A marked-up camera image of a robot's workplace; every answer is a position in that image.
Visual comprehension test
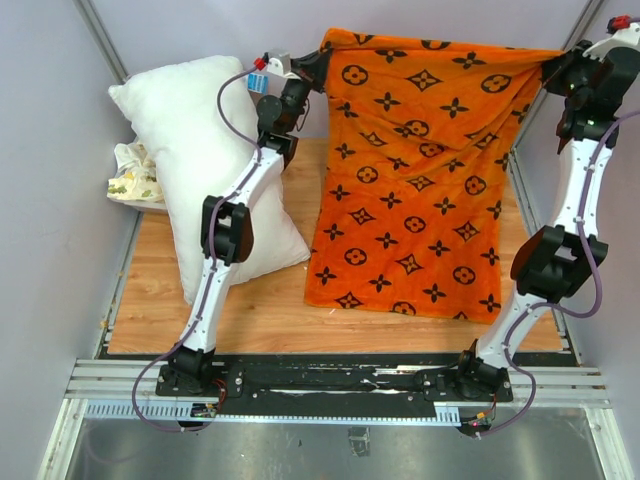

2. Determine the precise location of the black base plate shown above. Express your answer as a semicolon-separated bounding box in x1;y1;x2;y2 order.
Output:
154;352;515;420

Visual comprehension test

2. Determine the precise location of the white printed cloth in basket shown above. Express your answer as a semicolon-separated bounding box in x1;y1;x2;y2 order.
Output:
107;142;164;203

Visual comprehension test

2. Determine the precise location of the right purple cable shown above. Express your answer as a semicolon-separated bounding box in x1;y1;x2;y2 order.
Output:
469;14;640;441

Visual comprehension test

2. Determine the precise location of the blue white pillow label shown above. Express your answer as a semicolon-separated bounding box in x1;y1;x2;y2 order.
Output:
247;73;269;95

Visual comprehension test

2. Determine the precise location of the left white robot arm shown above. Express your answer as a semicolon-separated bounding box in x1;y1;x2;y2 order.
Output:
156;50;330;396

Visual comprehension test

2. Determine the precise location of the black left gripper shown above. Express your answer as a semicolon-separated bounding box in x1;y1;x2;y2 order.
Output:
279;47;330;133

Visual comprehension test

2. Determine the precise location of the white plastic basket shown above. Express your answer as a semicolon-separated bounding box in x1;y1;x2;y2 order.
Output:
124;200;167;215

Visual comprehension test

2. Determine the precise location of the aluminium rail frame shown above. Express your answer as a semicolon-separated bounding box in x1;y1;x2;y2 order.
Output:
38;353;634;479

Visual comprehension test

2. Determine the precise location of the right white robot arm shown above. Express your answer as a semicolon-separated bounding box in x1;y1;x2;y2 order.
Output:
452;34;639;400

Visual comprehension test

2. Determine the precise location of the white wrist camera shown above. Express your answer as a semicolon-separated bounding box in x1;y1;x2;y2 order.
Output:
265;49;301;80
583;22;640;59

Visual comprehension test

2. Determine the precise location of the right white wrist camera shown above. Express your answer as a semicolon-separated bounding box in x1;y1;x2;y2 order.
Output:
583;22;640;59

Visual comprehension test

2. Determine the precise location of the orange flower-pattern pillowcase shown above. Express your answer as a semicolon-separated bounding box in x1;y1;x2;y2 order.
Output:
305;28;556;324

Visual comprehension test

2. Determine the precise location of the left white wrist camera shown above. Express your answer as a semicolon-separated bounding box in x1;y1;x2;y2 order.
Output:
265;49;301;80

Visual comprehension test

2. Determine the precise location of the white pillow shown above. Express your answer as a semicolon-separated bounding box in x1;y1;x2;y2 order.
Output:
107;54;312;306

